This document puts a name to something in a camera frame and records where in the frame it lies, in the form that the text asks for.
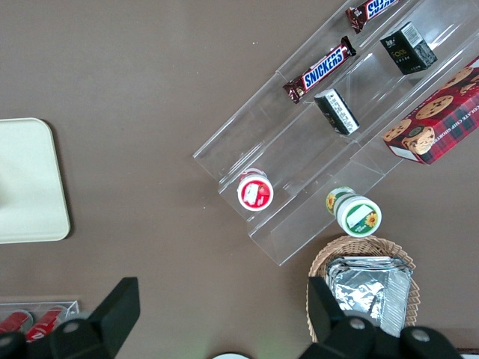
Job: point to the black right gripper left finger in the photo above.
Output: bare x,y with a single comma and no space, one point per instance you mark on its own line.
93,336

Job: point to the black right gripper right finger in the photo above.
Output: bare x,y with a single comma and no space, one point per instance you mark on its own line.
355,340

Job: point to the light wicker basket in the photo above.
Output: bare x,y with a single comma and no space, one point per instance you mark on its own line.
359,245

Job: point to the beige plastic tray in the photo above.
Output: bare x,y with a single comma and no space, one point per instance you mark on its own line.
33,157

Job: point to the clear acrylic bottle rack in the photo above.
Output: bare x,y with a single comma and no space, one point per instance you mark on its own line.
73,308

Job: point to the stack of foil containers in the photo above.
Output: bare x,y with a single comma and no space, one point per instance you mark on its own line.
374,295

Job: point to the red cola bottle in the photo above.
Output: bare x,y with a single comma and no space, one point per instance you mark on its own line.
15,321
46,321

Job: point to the green lid yogurt cup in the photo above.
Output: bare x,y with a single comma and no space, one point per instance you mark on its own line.
357,215

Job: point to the red lid yogurt cup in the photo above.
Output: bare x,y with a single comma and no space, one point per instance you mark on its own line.
255,192

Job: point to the clear acrylic tiered stand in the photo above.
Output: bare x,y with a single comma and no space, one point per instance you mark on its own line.
299,157

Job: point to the small black box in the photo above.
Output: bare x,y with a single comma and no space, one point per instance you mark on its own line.
408,50
337,112

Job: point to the red chocolate chip cookie box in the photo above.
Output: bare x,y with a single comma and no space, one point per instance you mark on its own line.
438,123

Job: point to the Snickers bar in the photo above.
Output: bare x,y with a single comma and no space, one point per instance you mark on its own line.
370,11
322,69

